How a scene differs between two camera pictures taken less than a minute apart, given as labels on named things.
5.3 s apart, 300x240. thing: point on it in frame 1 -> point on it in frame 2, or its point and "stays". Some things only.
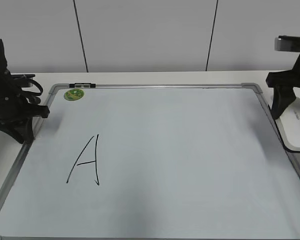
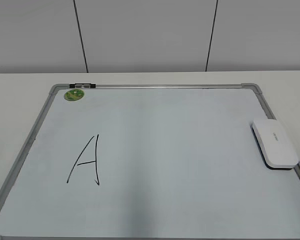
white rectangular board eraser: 294,127 -> 275,146
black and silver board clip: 82,85 stays
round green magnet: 74,94 stays
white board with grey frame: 156,160 stays
